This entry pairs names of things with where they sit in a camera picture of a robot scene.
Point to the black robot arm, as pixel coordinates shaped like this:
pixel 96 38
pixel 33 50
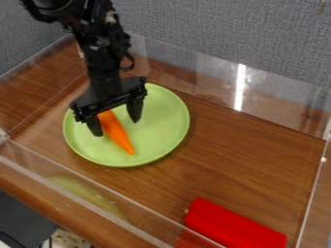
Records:
pixel 92 21

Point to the clear acrylic enclosure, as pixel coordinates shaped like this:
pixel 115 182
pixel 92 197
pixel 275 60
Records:
pixel 255 155

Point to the red cloth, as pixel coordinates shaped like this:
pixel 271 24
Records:
pixel 228 228

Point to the light green plate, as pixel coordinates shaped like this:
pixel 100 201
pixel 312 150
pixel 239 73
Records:
pixel 155 135

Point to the orange toy carrot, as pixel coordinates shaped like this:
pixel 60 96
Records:
pixel 115 131

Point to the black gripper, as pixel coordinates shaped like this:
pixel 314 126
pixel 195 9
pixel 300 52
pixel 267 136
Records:
pixel 108 92

